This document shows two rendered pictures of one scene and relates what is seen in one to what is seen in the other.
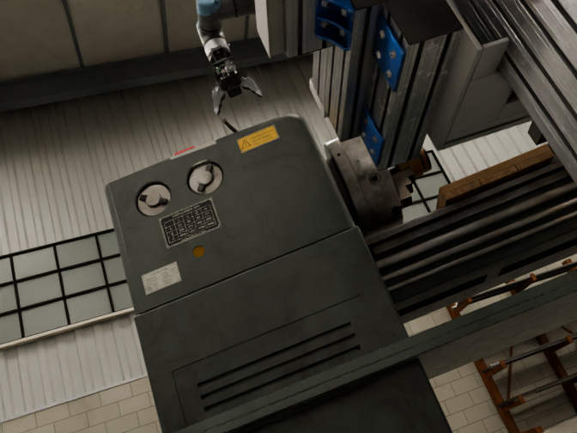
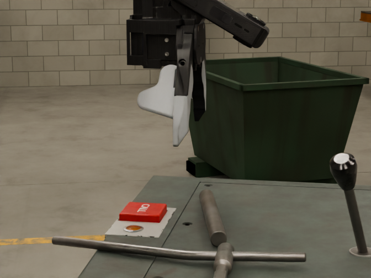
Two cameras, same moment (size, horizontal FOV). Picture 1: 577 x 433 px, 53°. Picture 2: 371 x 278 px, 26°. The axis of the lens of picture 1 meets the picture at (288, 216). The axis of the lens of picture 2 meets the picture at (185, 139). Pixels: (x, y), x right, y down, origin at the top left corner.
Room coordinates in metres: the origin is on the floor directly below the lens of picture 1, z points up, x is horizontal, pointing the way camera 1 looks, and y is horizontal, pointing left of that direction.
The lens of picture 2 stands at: (1.59, -0.92, 1.63)
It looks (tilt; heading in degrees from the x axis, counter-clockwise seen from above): 13 degrees down; 99
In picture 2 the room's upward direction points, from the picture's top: straight up
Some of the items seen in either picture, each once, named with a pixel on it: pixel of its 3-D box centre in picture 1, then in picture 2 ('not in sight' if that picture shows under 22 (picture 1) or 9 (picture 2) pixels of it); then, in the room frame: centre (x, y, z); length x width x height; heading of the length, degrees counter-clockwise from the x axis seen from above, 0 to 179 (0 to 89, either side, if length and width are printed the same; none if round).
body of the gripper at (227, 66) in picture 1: (224, 69); (169, 16); (1.43, 0.01, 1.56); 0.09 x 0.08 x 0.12; 179
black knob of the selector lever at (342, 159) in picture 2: not in sight; (343, 172); (1.63, 0.02, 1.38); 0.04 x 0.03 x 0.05; 89
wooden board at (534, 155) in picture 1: (487, 200); not in sight; (1.56, -0.54, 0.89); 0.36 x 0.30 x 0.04; 179
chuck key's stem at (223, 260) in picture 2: not in sight; (222, 267); (1.49, -0.01, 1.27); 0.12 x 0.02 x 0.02; 92
